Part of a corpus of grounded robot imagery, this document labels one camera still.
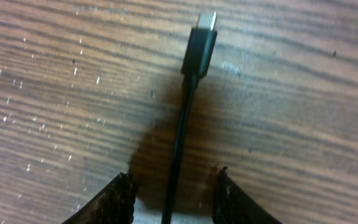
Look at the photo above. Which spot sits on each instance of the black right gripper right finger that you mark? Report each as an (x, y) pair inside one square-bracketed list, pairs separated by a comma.
[(231, 205)]

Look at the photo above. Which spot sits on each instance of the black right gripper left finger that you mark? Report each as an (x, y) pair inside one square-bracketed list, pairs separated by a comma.
[(114, 204)]

